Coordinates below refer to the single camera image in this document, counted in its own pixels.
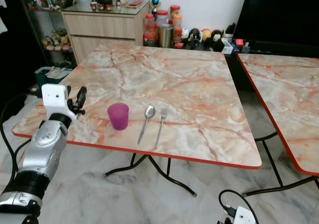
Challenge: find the purple plastic cup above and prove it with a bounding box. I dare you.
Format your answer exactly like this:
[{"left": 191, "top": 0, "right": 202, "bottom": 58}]
[{"left": 107, "top": 103, "right": 130, "bottom": 131}]

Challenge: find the green bin with papers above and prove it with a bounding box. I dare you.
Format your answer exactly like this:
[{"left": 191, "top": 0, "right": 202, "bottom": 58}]
[{"left": 35, "top": 66, "right": 73, "bottom": 89}]

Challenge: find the steel spoon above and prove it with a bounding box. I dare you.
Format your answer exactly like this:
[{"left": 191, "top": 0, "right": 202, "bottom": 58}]
[{"left": 137, "top": 105, "right": 156, "bottom": 145}]

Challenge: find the light wooden drawer cabinet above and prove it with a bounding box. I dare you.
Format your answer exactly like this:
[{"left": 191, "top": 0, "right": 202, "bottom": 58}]
[{"left": 61, "top": 1, "right": 151, "bottom": 64}]

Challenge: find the steel fork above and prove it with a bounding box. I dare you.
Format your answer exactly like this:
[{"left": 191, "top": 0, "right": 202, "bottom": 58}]
[{"left": 155, "top": 108, "right": 168, "bottom": 150}]

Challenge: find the black hanging cloth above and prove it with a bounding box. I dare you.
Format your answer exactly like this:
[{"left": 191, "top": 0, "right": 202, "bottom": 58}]
[{"left": 0, "top": 0, "right": 40, "bottom": 110}]

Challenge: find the red lid snack jar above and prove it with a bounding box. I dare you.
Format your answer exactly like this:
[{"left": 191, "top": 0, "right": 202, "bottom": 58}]
[{"left": 144, "top": 13, "right": 157, "bottom": 47}]

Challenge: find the marble pattern folding table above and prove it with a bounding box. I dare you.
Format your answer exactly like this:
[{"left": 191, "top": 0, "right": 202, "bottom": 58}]
[
  {"left": 237, "top": 53, "right": 319, "bottom": 197},
  {"left": 12, "top": 45, "right": 263, "bottom": 197}
]

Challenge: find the steel tumbler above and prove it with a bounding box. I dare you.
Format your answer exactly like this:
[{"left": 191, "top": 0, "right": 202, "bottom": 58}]
[{"left": 159, "top": 24, "right": 174, "bottom": 48}]

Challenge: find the clear jar with red lid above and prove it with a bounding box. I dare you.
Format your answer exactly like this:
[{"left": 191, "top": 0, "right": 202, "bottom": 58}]
[{"left": 155, "top": 9, "right": 169, "bottom": 25}]

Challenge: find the yellow plush toy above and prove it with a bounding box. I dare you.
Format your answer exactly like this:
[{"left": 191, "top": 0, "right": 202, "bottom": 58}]
[{"left": 201, "top": 28, "right": 212, "bottom": 41}]

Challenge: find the black and white plush toy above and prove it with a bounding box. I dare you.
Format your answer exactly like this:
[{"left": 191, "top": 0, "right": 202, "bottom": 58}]
[{"left": 210, "top": 30, "right": 224, "bottom": 50}]

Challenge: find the black television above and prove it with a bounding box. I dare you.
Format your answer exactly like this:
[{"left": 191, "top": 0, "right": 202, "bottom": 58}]
[{"left": 233, "top": 0, "right": 319, "bottom": 44}]

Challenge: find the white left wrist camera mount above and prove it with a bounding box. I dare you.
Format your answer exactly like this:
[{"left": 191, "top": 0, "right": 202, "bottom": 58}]
[{"left": 41, "top": 84, "right": 69, "bottom": 116}]

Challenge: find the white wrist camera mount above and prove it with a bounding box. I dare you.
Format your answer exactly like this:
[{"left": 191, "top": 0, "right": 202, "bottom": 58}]
[
  {"left": 233, "top": 206, "right": 260, "bottom": 224},
  {"left": 41, "top": 84, "right": 69, "bottom": 116}
]

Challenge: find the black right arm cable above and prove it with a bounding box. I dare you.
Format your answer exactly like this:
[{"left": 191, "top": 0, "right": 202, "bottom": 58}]
[{"left": 218, "top": 189, "right": 250, "bottom": 224}]

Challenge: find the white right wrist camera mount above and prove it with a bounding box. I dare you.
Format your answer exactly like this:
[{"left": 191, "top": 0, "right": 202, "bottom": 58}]
[{"left": 233, "top": 206, "right": 260, "bottom": 224}]

